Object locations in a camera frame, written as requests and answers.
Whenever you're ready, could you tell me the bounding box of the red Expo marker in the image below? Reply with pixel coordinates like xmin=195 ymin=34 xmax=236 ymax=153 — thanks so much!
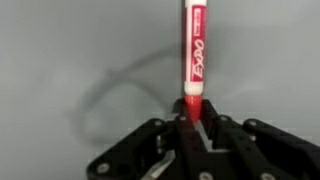
xmin=182 ymin=0 xmax=208 ymax=123

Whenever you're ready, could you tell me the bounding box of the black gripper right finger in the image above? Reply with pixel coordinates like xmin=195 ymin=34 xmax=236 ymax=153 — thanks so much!
xmin=196 ymin=98 xmax=320 ymax=180

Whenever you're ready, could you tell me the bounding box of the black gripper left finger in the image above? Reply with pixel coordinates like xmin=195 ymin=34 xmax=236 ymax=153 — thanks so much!
xmin=86 ymin=98 xmax=201 ymax=180

